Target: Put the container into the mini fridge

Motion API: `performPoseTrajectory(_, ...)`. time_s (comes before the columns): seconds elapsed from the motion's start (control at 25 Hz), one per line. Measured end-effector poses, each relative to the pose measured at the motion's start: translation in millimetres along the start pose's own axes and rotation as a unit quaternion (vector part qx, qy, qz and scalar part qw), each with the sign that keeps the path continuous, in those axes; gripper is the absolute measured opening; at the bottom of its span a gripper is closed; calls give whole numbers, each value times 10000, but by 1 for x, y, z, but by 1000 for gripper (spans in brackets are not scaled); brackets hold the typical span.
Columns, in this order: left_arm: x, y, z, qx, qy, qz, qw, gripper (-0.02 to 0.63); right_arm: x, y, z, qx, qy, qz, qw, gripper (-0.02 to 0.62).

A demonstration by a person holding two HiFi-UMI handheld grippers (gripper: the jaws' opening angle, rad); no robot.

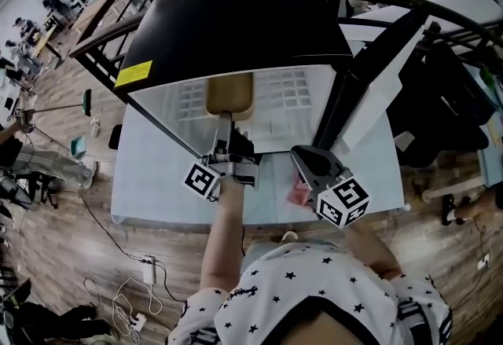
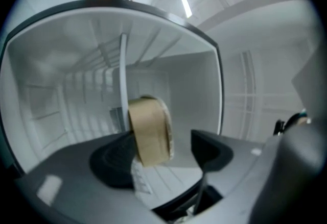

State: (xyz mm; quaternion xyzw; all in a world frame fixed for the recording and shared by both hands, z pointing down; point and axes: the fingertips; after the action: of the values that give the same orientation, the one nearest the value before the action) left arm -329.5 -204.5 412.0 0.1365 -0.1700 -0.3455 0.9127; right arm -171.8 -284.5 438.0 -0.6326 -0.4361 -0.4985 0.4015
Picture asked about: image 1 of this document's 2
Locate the person's left forearm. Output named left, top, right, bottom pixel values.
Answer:
left=199, top=176, right=247, bottom=294

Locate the white coiled cable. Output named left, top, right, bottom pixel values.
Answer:
left=111, top=276, right=164, bottom=336

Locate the black metal railing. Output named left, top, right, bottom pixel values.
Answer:
left=68, top=0, right=209, bottom=103

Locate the white star-print shirt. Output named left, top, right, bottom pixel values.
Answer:
left=167, top=240, right=453, bottom=345

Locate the pink cloth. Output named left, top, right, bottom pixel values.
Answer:
left=285, top=171, right=312, bottom=206

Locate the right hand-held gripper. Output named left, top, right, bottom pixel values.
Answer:
left=289, top=144, right=373, bottom=229

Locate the green dustpan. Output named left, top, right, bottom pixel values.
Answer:
left=69, top=134, right=88, bottom=159

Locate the person's right forearm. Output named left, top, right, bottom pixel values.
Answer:
left=345, top=222, right=402, bottom=282

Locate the black office chair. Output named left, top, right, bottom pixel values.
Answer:
left=387, top=42, right=497, bottom=168

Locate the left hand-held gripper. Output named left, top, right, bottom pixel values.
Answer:
left=182, top=111, right=263, bottom=201

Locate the green broom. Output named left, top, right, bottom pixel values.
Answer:
left=28, top=89, right=94, bottom=117

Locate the black floor cable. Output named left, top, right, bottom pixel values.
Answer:
left=80, top=193, right=188, bottom=303

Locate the white power strip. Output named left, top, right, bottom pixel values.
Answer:
left=142, top=255, right=159, bottom=285

